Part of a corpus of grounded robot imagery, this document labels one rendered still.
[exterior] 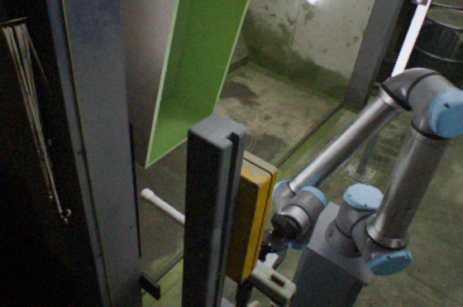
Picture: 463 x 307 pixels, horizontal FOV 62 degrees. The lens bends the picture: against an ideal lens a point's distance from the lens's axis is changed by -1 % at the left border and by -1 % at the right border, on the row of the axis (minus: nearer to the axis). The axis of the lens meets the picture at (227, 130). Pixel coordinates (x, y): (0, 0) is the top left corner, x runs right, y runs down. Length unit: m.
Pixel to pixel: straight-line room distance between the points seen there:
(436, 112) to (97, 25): 0.85
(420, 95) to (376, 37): 2.43
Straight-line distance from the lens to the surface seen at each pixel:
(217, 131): 0.50
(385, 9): 3.49
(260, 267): 0.98
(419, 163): 1.23
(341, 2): 3.61
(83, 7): 0.90
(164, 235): 2.42
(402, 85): 1.22
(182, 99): 2.64
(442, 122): 1.12
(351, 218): 1.58
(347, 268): 1.69
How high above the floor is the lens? 1.94
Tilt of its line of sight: 36 degrees down
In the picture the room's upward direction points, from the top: 6 degrees clockwise
